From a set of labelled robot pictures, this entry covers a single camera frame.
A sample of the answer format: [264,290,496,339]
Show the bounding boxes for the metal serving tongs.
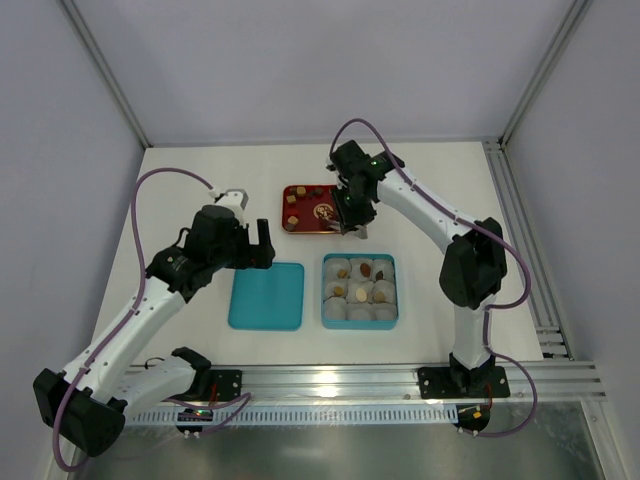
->
[322,210,368,240]

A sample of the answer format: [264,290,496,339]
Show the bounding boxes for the teal box lid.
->
[228,262,305,332]

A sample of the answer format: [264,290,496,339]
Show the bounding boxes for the brown almond chocolate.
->
[360,263,371,278]

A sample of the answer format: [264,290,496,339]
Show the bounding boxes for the teal square box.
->
[320,253,400,330]

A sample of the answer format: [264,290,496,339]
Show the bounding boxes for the white oval chocolate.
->
[355,288,368,303]

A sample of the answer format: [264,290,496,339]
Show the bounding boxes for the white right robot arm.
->
[327,140,507,399]

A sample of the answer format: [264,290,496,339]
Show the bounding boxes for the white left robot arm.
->
[33,205,275,457]

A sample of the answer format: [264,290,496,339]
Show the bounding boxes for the red rectangular tray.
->
[281,184,337,234]

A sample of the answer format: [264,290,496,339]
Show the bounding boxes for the white paper cup liner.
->
[324,257,351,280]

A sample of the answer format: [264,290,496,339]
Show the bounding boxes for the brown edged paper liner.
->
[371,280,396,304]

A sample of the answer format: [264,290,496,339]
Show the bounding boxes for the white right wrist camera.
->
[326,154,340,175]

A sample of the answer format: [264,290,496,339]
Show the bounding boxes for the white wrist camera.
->
[326,154,340,175]
[208,187,249,225]

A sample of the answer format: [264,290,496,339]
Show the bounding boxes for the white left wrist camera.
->
[208,187,249,225]

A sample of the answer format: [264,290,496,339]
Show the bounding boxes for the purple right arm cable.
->
[329,118,539,440]

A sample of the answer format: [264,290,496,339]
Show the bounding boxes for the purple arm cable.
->
[329,118,539,440]
[53,167,252,473]

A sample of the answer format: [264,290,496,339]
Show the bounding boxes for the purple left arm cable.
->
[53,167,252,473]

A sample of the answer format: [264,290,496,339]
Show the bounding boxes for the aluminium frame post right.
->
[499,0,593,149]

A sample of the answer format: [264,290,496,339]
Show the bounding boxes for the aluminium frame post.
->
[499,0,593,149]
[56,0,152,149]

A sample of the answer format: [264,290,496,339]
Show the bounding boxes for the aluminium frame post left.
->
[56,0,152,149]

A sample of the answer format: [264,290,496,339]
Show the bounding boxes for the aluminium mounting rail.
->
[222,360,607,402]

